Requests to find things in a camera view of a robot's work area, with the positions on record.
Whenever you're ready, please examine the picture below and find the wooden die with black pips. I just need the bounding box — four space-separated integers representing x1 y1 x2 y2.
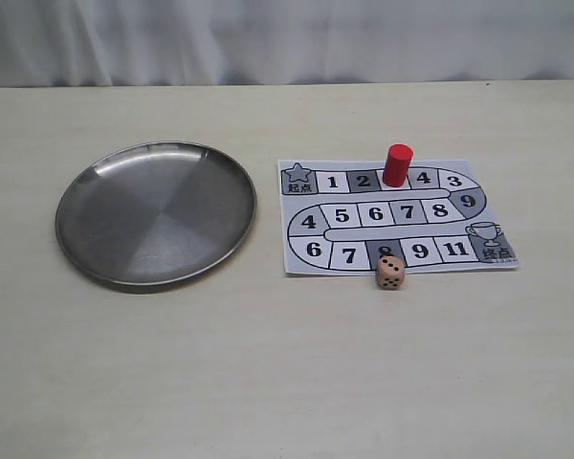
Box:
376 255 406 290

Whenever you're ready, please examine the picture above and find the red cylinder game piece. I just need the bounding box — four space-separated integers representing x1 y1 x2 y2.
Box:
382 143 414 187

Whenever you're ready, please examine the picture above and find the paper number game board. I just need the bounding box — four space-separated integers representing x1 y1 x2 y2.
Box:
277 160 519 275

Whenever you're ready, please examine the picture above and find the round stainless steel plate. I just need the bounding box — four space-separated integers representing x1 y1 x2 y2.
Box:
55 141 257 290

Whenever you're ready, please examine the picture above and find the white curtain backdrop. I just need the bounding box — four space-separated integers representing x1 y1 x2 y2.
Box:
0 1 574 87

